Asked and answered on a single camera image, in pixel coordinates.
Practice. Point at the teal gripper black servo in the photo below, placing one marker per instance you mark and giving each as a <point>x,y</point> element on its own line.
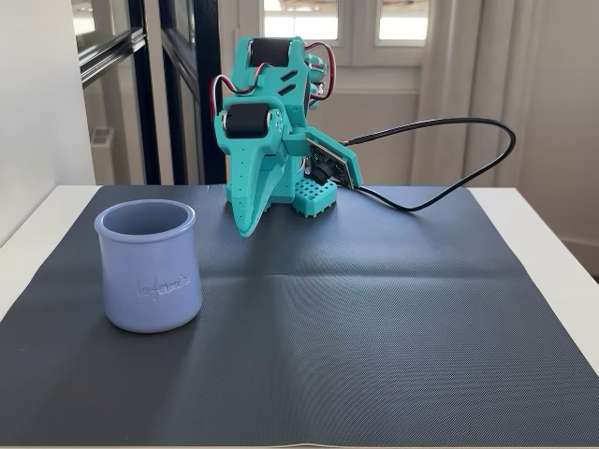
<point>247,151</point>

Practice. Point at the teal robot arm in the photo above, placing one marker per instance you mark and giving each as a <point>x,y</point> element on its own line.
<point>243,70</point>

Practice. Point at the lavender ceramic pot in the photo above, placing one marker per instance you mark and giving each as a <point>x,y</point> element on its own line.
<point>150,280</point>

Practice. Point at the black table clamp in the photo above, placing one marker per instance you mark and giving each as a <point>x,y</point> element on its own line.
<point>307,166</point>

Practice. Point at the black framed glass door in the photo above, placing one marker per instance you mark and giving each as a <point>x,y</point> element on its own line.
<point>208,93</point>
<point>142,93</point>

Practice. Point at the dark grey textured mat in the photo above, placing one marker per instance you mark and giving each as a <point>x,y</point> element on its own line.
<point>304,351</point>

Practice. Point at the white framed window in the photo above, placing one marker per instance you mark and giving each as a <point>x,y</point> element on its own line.
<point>402,23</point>

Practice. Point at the white curtain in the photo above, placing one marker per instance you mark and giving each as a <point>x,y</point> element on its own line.
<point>496,70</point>

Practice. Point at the camera module teal mount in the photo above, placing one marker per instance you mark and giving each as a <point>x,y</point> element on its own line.
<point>327,161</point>

